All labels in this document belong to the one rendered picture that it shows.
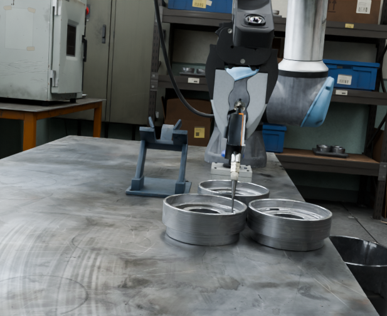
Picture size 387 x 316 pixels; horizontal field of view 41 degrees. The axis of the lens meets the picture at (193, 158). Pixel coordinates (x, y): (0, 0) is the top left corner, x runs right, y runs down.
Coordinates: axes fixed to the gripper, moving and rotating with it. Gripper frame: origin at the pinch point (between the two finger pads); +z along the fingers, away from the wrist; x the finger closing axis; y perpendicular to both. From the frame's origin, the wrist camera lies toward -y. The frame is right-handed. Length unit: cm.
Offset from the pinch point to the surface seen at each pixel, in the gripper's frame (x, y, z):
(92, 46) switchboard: 114, 378, -24
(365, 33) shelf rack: -103, 340, -48
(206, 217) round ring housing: 3.0, -11.2, 9.4
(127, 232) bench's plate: 12.6, -7.9, 13.0
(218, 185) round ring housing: 1.6, 10.0, 9.9
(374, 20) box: -109, 347, -59
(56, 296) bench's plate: 15.1, -28.0, 13.0
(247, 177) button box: -3.3, 17.8, 9.7
